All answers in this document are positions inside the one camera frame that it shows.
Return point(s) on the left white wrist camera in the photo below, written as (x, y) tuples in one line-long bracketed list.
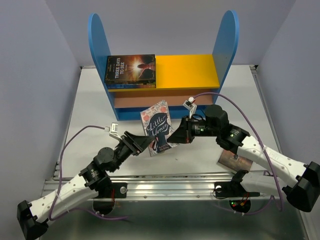
[(112, 131)]

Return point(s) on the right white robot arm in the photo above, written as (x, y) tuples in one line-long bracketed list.
[(300, 182)]

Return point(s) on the Tale of Two Cities book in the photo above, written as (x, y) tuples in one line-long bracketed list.
[(233, 162)]

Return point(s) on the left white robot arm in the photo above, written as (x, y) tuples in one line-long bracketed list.
[(93, 181)]

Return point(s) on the brown Edward Tulane book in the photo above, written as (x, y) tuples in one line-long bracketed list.
[(130, 83)]

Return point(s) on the blue yellow wooden bookshelf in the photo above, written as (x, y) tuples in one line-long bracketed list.
[(178, 77)]

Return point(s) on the Jane Eyre book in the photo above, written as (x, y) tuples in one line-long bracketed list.
[(113, 89)]

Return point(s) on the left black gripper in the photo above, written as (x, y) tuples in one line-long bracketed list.
[(137, 143)]

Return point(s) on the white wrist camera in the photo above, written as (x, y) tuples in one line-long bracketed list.
[(190, 105), (112, 131)]

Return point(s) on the Little Women book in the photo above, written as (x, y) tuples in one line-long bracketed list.
[(156, 122)]

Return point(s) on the Three Days to See book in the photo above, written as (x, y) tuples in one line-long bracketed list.
[(133, 69)]

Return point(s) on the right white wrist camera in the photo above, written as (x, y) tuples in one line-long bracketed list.
[(190, 105)]

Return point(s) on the aluminium mounting rail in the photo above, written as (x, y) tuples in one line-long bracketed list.
[(169, 187)]

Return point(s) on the Animal Farm book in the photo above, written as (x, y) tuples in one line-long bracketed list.
[(130, 85)]

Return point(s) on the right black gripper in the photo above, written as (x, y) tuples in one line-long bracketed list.
[(183, 134)]

